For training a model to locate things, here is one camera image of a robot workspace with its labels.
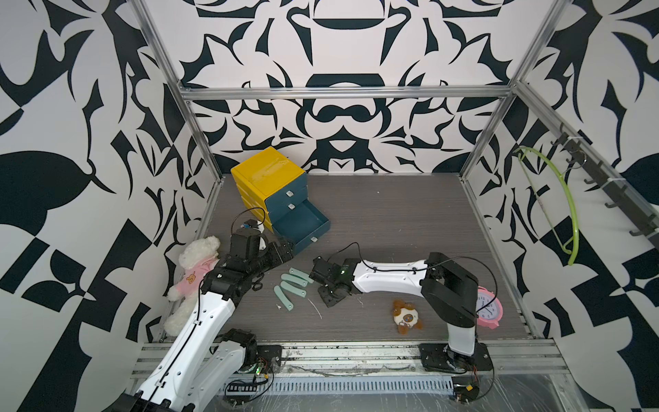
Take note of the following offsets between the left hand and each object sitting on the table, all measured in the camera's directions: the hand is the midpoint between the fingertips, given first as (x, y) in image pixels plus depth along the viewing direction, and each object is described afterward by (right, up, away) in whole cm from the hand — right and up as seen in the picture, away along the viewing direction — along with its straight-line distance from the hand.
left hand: (281, 244), depth 78 cm
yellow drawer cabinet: (-6, +20, +9) cm, 22 cm away
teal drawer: (0, +16, +11) cm, 19 cm away
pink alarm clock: (+64, -21, +3) cm, 68 cm away
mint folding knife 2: (+3, -14, +11) cm, 18 cm away
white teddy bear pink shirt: (-29, -6, +6) cm, 30 cm away
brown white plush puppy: (+38, -22, +1) cm, 44 cm away
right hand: (+14, -17, +8) cm, 23 cm away
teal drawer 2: (+4, +3, +24) cm, 24 cm away
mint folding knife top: (+5, -12, +10) cm, 16 cm away
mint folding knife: (-1, -18, +7) cm, 19 cm away
